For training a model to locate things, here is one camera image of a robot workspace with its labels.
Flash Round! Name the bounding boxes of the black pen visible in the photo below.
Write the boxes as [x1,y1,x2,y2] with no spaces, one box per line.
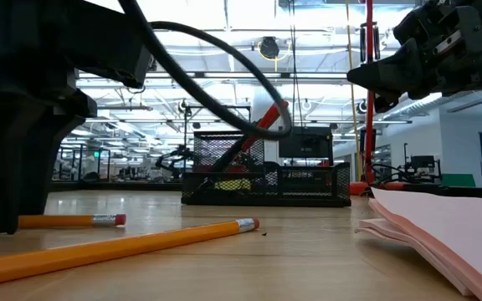
[210,133,254,173]

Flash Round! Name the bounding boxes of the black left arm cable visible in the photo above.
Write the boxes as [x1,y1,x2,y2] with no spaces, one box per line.
[117,0,295,142]

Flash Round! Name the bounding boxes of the red handled scissors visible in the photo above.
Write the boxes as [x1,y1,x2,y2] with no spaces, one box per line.
[223,99,291,175]

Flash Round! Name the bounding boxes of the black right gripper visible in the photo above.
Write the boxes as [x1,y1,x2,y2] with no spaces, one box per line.
[346,0,482,114]

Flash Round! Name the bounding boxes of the pink sticky note pad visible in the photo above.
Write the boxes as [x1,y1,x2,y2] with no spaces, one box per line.
[355,186,482,301]

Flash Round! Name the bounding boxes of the orange pencil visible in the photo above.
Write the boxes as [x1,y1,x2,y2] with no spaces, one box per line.
[0,217,261,289]
[0,213,127,230]

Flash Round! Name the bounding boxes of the black mesh desk organizer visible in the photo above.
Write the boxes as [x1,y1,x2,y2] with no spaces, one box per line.
[181,130,352,208]

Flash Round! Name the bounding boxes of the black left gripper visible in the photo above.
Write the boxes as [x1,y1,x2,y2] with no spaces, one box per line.
[0,0,155,122]

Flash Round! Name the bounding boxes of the yellow ceiling cable reel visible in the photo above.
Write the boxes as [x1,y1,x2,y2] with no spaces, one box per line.
[256,35,293,63]

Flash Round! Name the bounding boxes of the black background stand device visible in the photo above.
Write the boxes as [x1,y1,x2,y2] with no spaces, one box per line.
[403,142,444,184]

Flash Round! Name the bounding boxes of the green panel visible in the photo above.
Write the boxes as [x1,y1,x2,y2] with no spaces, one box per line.
[440,173,477,188]

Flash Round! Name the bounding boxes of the black boxy background device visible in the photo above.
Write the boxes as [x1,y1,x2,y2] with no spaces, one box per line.
[277,125,335,160]

